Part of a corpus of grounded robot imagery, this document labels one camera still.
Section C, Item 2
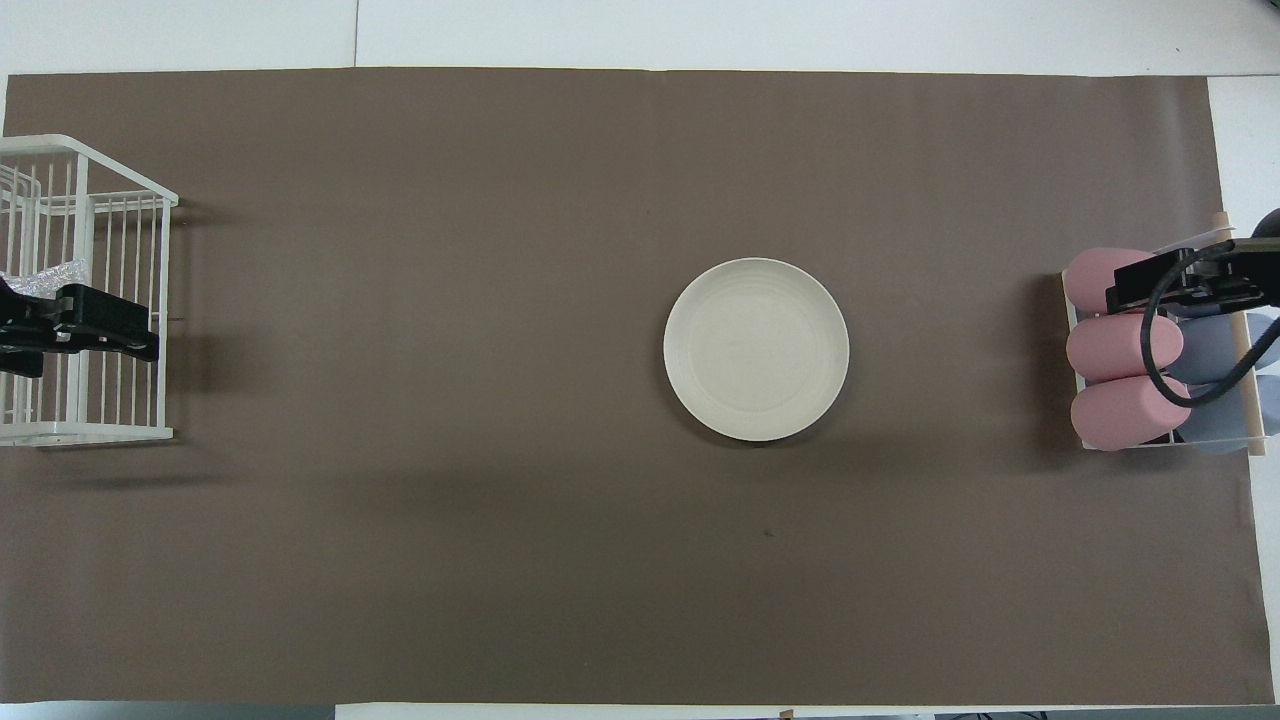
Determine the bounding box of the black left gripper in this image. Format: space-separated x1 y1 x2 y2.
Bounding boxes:
0 275 161 378

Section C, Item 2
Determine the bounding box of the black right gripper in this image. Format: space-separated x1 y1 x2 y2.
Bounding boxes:
1104 236 1280 323

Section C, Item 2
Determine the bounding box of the clear plastic bag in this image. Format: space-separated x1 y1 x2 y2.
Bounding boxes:
5 258 89 301

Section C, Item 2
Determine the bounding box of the cream round plate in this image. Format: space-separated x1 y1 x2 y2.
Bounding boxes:
663 258 851 442

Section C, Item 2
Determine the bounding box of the pink plastic cup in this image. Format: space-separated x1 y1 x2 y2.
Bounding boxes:
1066 313 1185 383
1070 374 1193 452
1062 247 1181 317

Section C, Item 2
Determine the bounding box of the blue plastic cup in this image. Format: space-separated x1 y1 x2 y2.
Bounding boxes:
1180 375 1280 456
1165 312 1280 386

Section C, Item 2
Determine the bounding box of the brown table mat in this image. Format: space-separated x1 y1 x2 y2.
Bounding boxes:
0 67 1276 706

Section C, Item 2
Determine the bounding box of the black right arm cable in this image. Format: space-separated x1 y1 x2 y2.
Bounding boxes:
1143 240 1280 406

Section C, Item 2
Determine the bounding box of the white wire dish rack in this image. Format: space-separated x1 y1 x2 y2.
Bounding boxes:
0 134 179 447

